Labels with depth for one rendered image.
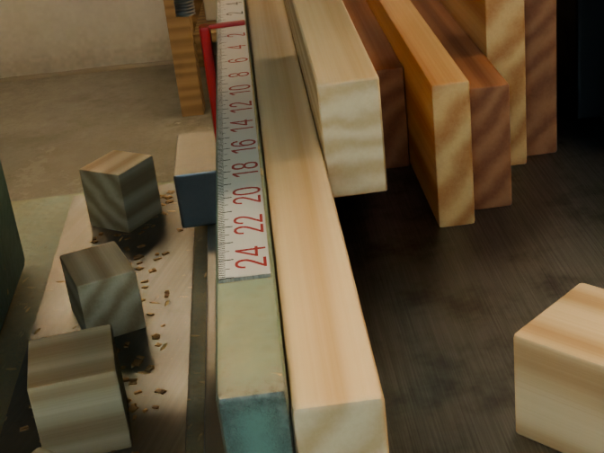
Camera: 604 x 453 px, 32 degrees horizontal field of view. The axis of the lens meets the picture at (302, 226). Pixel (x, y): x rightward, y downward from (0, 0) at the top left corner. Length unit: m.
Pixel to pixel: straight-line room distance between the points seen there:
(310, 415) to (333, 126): 0.14
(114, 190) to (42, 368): 0.22
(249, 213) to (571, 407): 0.10
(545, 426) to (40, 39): 3.80
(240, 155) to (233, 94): 0.06
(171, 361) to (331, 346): 0.30
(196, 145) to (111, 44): 3.34
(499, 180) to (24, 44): 3.68
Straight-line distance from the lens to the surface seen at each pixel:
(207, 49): 0.49
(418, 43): 0.43
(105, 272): 0.55
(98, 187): 0.68
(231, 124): 0.37
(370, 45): 0.48
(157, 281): 0.61
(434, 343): 0.33
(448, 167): 0.39
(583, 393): 0.27
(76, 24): 3.99
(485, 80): 0.41
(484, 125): 0.40
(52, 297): 0.62
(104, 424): 0.47
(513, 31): 0.44
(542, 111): 0.46
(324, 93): 0.34
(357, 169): 0.35
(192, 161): 0.63
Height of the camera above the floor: 1.08
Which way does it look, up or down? 25 degrees down
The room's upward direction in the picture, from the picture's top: 7 degrees counter-clockwise
